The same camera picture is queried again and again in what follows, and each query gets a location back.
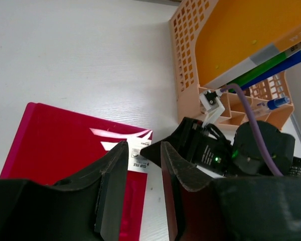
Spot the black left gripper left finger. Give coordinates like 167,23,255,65
0,141,128,240

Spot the blue capped pen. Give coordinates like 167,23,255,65
253,96,290,115

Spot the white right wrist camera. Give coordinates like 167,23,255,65
199,89,225,127

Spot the orange folder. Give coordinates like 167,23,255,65
195,0,301,88

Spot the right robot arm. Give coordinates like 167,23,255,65
162,117,301,177

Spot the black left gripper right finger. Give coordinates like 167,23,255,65
161,142,301,240

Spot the blue folder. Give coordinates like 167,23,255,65
241,45,301,90

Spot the peach plastic desk organizer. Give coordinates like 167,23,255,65
169,1,294,131

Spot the red folder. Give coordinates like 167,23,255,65
0,103,153,240

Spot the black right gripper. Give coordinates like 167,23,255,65
140,117,231,176

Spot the green clip file folder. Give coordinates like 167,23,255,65
229,52,287,86

